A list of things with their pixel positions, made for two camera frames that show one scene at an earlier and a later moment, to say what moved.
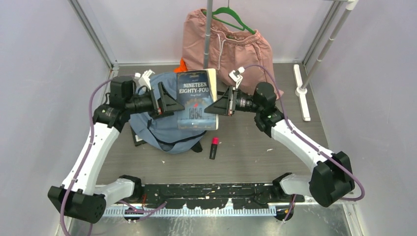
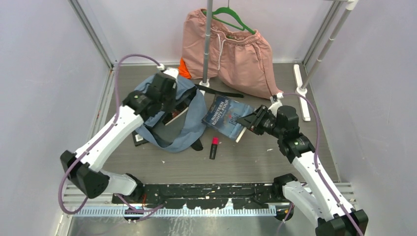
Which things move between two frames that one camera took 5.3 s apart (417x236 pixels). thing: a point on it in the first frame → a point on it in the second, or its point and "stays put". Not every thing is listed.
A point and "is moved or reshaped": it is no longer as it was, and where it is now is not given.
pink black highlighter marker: x=215 y=142 stays put
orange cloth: x=183 y=67 stays put
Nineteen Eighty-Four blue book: x=197 y=90 → x=221 y=116
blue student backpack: x=162 y=132 is moved or reshaped
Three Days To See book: x=194 y=132 → x=174 y=113
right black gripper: x=220 y=107 → x=253 y=120
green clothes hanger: x=228 y=10 stays put
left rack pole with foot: x=207 y=34 stays put
